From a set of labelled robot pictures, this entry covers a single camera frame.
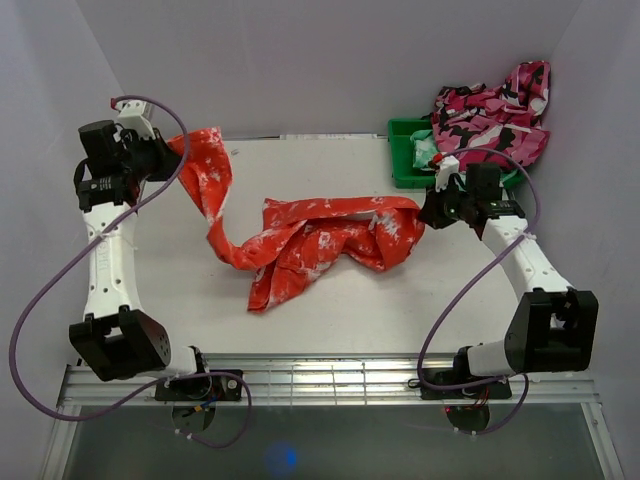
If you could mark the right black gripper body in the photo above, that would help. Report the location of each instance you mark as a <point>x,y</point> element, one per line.
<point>448,206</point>

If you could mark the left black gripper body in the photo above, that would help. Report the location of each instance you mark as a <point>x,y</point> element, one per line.
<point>147,158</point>

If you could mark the orange white tie-dye trousers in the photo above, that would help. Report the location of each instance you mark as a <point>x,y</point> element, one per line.
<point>301,239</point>

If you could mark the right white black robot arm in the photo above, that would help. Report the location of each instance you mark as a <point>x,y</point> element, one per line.
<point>553,327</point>

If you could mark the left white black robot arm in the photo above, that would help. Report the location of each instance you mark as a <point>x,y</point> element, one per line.
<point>117,338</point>

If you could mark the mint green white garment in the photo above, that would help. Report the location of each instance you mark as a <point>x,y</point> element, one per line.
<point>424,150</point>

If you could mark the pink camouflage garment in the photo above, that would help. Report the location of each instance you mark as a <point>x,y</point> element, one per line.
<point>517,104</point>

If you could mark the green plastic bin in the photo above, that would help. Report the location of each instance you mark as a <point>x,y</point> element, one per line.
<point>405,155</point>

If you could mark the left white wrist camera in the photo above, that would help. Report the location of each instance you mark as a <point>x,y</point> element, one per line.
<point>135,115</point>

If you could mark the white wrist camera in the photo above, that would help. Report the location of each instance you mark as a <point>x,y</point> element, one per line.
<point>135,115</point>
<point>444,166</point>

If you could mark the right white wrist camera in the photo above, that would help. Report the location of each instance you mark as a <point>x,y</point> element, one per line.
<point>444,166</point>

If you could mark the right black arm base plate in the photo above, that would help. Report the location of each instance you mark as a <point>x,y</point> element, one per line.
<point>447,376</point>

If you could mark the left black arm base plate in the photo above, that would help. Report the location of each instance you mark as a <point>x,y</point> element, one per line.
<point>225,387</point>

